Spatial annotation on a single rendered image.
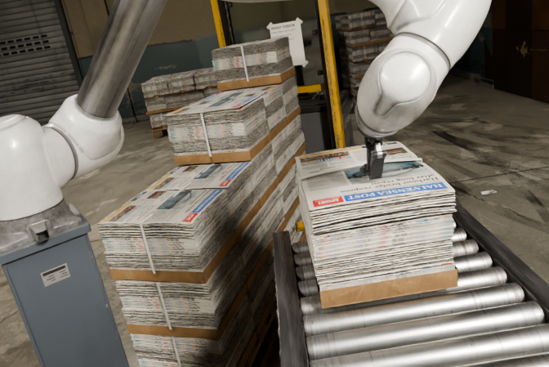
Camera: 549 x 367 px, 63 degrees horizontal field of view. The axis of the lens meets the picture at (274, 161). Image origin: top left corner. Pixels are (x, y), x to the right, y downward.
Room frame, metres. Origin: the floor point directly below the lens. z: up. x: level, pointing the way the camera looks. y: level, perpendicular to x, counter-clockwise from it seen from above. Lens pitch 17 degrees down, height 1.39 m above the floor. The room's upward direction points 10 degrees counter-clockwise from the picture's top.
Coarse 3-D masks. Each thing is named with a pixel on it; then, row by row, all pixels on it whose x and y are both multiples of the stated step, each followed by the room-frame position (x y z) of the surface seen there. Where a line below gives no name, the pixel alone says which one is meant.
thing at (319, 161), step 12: (384, 144) 1.14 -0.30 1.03; (396, 144) 1.12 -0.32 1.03; (300, 156) 1.15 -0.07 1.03; (312, 156) 1.13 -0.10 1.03; (324, 156) 1.11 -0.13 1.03; (336, 156) 1.09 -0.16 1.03; (348, 156) 1.08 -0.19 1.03; (360, 156) 1.07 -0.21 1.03; (396, 156) 1.02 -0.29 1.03; (300, 168) 1.05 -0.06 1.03; (312, 168) 1.04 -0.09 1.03; (324, 168) 1.02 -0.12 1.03; (300, 180) 1.06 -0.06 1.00
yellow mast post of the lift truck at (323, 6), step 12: (324, 0) 2.84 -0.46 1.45; (324, 12) 2.84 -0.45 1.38; (324, 24) 2.85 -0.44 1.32; (324, 36) 2.85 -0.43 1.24; (324, 48) 2.85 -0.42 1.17; (324, 60) 2.87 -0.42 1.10; (324, 72) 2.88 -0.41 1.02; (336, 72) 2.89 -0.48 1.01; (324, 84) 2.88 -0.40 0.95; (336, 84) 2.85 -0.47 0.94; (336, 96) 2.84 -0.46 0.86; (336, 108) 2.84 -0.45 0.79; (336, 120) 2.85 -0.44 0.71; (336, 132) 2.85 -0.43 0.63; (336, 144) 2.85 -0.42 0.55
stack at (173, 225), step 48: (288, 144) 2.39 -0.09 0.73; (144, 192) 1.68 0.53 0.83; (192, 192) 1.59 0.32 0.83; (240, 192) 1.70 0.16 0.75; (288, 192) 2.26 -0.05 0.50; (144, 240) 1.37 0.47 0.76; (192, 240) 1.32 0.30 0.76; (240, 240) 1.60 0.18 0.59; (144, 288) 1.40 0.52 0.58; (192, 288) 1.33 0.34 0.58; (240, 288) 1.54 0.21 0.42; (144, 336) 1.43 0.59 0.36; (240, 336) 1.47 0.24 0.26
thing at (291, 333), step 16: (288, 240) 1.13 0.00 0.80; (288, 256) 1.05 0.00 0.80; (288, 272) 0.97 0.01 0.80; (288, 288) 0.90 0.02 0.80; (288, 304) 0.84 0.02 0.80; (288, 320) 0.78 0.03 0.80; (288, 336) 0.74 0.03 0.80; (304, 336) 0.73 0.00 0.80; (288, 352) 0.69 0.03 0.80; (304, 352) 0.69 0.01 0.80
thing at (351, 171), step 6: (408, 156) 1.01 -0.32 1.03; (414, 156) 1.00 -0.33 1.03; (384, 162) 1.00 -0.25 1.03; (390, 162) 0.99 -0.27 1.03; (396, 162) 0.98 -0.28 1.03; (402, 162) 0.98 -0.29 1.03; (408, 162) 0.98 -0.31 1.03; (414, 162) 0.97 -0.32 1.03; (420, 162) 0.96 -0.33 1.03; (342, 168) 1.00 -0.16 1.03; (348, 168) 1.00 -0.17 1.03; (354, 168) 0.99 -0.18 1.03; (384, 168) 0.96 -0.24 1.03; (390, 168) 0.95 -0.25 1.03; (300, 174) 1.01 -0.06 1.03; (306, 174) 1.01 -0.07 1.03; (324, 174) 0.99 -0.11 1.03; (330, 174) 0.98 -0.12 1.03; (336, 174) 0.98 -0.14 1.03; (342, 174) 0.97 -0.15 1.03; (348, 174) 0.96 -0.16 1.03; (354, 174) 0.96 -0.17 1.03; (306, 180) 0.98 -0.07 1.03; (312, 180) 0.97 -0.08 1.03; (318, 180) 0.96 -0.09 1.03
